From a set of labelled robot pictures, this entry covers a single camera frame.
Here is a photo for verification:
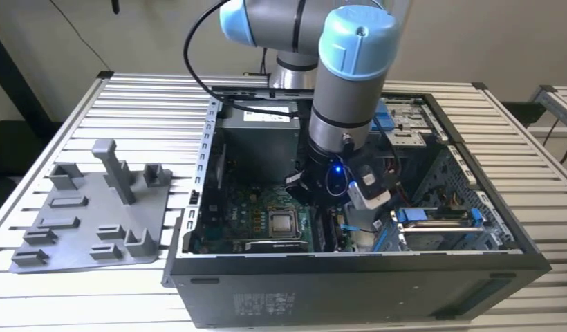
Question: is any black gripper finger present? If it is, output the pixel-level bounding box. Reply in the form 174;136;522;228
285;171;323;209

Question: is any metal CPU socket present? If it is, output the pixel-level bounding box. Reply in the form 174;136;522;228
263;206;305;240

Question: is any grey power supply unit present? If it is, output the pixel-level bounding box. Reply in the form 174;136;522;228
217;100;313;184

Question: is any green motherboard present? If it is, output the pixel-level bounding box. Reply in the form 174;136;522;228
191;185;359;255

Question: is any silver CPU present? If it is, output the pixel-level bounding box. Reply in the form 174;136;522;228
270;214;298;238

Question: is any black graphics card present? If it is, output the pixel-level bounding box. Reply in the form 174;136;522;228
245;240;311;255

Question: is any grey metal drive cage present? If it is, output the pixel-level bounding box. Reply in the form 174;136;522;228
371;96;446;181

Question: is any hard disk in blue carrier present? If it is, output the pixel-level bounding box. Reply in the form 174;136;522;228
390;206;495;252

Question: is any black open PC case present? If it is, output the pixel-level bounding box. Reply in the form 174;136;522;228
161;84;555;329

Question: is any grey plastic parts rack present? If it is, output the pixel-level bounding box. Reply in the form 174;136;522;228
9;138;175;275

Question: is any black box beside table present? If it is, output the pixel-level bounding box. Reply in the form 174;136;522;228
499;101;549;129

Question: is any neighbouring metal slat table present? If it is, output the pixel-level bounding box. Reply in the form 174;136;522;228
527;84;567;139

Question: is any black seat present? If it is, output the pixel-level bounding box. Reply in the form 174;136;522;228
0;119;64;181

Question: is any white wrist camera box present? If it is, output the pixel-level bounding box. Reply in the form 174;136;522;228
347;165;393;211

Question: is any blue data cable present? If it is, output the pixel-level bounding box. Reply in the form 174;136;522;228
341;223;386;234

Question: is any orange power wire bundle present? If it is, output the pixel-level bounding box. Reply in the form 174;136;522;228
389;157;413;205

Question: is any blue drive latch bracket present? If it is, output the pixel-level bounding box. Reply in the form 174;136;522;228
374;98;397;133

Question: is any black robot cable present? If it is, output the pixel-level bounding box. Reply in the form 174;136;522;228
183;0;313;120

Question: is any black slanted post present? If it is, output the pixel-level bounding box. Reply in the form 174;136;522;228
0;22;53;125

